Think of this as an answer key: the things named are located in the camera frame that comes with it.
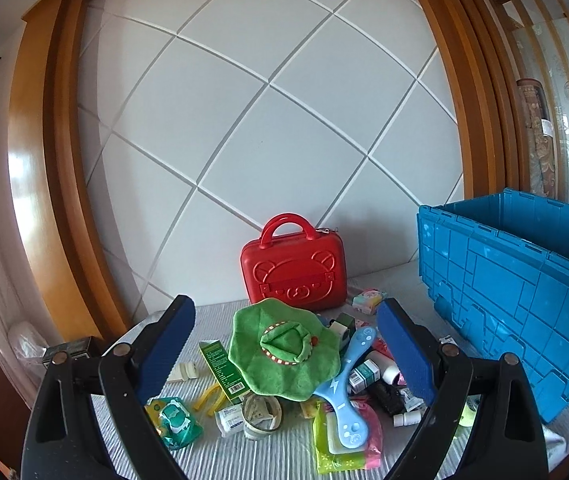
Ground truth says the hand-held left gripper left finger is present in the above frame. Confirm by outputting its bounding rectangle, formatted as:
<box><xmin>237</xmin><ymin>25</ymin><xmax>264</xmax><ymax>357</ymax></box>
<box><xmin>22</xmin><ymin>294</ymin><xmax>198</xmax><ymax>480</ymax></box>

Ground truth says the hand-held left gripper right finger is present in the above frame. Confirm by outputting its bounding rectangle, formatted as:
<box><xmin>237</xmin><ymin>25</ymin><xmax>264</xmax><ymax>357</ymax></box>
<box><xmin>375</xmin><ymin>297</ymin><xmax>550</xmax><ymax>480</ymax></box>

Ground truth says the blue plastic crate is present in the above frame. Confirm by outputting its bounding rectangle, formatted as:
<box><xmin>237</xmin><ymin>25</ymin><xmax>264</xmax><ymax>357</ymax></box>
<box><xmin>417</xmin><ymin>187</ymin><xmax>569</xmax><ymax>426</ymax></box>

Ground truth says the grey ribbed desktop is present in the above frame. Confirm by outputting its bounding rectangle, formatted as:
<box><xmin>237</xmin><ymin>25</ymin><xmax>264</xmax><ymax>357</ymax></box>
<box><xmin>89</xmin><ymin>260</ymin><xmax>569</xmax><ymax>480</ymax></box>

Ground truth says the small white bottle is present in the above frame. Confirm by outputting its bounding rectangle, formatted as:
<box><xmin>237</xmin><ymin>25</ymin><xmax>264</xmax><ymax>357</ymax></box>
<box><xmin>167</xmin><ymin>361</ymin><xmax>198</xmax><ymax>385</ymax></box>

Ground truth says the white green medicine box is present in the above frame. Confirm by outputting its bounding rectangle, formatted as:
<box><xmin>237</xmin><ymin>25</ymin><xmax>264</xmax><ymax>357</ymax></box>
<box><xmin>347</xmin><ymin>360</ymin><xmax>381</xmax><ymax>395</ymax></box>

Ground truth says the black item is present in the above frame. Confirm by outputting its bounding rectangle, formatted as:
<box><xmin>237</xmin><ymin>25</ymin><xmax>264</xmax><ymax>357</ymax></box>
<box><xmin>371</xmin><ymin>381</ymin><xmax>405</xmax><ymax>417</ymax></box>

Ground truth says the green cardboard box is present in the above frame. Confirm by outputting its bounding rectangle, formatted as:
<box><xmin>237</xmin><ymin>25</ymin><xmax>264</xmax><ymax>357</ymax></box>
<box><xmin>198</xmin><ymin>339</ymin><xmax>248</xmax><ymax>406</ymax></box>

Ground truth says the yellow plastic clip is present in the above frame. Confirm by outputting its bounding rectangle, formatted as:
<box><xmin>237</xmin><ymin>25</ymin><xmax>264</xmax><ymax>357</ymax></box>
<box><xmin>193</xmin><ymin>382</ymin><xmax>228</xmax><ymax>416</ymax></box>

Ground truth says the small white vial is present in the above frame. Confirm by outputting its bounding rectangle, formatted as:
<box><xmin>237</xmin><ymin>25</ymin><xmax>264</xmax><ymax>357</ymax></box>
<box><xmin>393</xmin><ymin>409</ymin><xmax>423</xmax><ymax>428</ymax></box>

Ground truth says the pastel coloured small box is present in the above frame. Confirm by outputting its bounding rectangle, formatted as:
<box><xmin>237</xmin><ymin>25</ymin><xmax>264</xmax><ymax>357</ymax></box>
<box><xmin>352</xmin><ymin>287</ymin><xmax>389</xmax><ymax>316</ymax></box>

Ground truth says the dark green tape dispenser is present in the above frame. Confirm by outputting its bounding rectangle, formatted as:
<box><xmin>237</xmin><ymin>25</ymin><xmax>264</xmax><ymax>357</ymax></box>
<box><xmin>327</xmin><ymin>311</ymin><xmax>358</xmax><ymax>351</ymax></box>

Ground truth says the green wet wipes pack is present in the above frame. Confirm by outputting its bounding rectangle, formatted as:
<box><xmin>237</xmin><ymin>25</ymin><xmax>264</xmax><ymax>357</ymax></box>
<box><xmin>144</xmin><ymin>396</ymin><xmax>204</xmax><ymax>450</ymax></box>

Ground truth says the blue boomerang toy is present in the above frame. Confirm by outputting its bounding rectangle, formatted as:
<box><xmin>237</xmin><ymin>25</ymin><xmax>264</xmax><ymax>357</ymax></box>
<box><xmin>313</xmin><ymin>325</ymin><xmax>379</xmax><ymax>453</ymax></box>

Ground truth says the pink plastic packet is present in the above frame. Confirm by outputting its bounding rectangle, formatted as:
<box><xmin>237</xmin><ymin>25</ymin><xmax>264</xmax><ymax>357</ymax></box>
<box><xmin>349</xmin><ymin>395</ymin><xmax>384</xmax><ymax>471</ymax></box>

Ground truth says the yellow green item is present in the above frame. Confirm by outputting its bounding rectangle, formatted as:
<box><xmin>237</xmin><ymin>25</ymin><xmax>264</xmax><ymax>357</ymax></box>
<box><xmin>459</xmin><ymin>395</ymin><xmax>483</xmax><ymax>426</ymax></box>

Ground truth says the small white medicine box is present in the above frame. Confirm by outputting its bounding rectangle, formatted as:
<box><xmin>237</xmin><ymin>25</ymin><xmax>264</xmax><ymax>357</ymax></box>
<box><xmin>216</xmin><ymin>404</ymin><xmax>246</xmax><ymax>438</ymax></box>

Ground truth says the black tin box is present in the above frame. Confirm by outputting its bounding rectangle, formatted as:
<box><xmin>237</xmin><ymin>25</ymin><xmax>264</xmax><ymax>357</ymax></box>
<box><xmin>42</xmin><ymin>336</ymin><xmax>102</xmax><ymax>366</ymax></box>

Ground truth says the green plush hat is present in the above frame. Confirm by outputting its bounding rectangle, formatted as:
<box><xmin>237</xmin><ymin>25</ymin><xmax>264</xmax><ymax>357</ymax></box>
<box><xmin>227</xmin><ymin>297</ymin><xmax>348</xmax><ymax>403</ymax></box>

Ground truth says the tape roll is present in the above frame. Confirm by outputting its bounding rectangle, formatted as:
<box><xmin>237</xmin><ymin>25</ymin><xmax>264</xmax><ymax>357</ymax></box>
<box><xmin>242</xmin><ymin>394</ymin><xmax>285</xmax><ymax>442</ymax></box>

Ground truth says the green plastic packet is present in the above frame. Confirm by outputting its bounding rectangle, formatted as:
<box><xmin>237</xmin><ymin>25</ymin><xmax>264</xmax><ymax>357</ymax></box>
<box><xmin>312</xmin><ymin>402</ymin><xmax>368</xmax><ymax>476</ymax></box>

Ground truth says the red toy suitcase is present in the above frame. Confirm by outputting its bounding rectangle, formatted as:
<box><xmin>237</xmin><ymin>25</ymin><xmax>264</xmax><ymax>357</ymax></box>
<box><xmin>240</xmin><ymin>212</ymin><xmax>349</xmax><ymax>311</ymax></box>

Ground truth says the clear plastic bag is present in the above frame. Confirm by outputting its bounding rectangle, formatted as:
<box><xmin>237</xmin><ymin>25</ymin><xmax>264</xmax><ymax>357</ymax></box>
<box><xmin>8</xmin><ymin>321</ymin><xmax>50</xmax><ymax>376</ymax></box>

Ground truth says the rolled patterned carpet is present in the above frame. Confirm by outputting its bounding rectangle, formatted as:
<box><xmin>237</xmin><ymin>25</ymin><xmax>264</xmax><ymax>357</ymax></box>
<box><xmin>516</xmin><ymin>77</ymin><xmax>558</xmax><ymax>201</ymax></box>

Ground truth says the wooden wall frame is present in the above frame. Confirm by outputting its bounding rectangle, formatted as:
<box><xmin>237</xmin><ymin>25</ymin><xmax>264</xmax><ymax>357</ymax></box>
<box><xmin>7</xmin><ymin>0</ymin><xmax>523</xmax><ymax>346</ymax></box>

